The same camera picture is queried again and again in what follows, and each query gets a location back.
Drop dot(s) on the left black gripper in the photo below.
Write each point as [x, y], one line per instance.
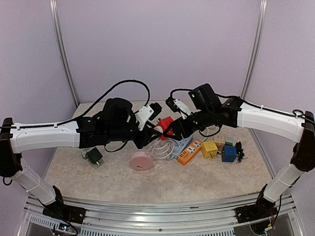
[145, 138]

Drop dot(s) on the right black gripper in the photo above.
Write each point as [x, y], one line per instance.
[175, 126]

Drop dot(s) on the red cube socket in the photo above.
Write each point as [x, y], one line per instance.
[162, 125]

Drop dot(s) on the yellow cube socket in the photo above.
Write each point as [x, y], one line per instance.
[209, 149]

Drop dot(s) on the beige cube socket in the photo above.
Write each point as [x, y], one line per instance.
[220, 141]

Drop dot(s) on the mint green USB charger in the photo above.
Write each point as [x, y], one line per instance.
[229, 141]

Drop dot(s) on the blue cube socket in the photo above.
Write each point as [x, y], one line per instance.
[228, 154]

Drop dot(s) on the dark green cube socket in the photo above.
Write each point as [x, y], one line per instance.
[94, 156]

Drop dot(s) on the black power adapter with cable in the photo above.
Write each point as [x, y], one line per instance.
[240, 152]

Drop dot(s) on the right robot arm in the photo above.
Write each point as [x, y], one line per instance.
[235, 112]

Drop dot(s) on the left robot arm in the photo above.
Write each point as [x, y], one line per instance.
[116, 122]

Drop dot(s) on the orange power adapter socket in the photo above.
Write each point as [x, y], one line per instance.
[190, 152]

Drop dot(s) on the round pink power socket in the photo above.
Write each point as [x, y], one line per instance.
[141, 161]

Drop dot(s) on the light blue power strip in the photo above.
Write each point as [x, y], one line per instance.
[179, 146]

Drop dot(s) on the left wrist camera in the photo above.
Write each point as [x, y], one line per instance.
[146, 113]

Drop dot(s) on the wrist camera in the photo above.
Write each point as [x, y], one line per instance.
[146, 113]
[176, 105]

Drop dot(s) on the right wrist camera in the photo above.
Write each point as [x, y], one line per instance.
[176, 105]

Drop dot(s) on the aluminium front rail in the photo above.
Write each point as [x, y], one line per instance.
[200, 218]

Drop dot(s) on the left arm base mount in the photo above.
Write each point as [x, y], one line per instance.
[72, 214]

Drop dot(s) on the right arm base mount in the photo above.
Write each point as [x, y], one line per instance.
[254, 212]

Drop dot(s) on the right aluminium frame post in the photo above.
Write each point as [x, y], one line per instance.
[255, 48]

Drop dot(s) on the aluminium frame post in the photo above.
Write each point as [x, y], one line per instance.
[62, 51]
[255, 48]

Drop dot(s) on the left aluminium frame post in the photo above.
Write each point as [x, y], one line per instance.
[62, 51]

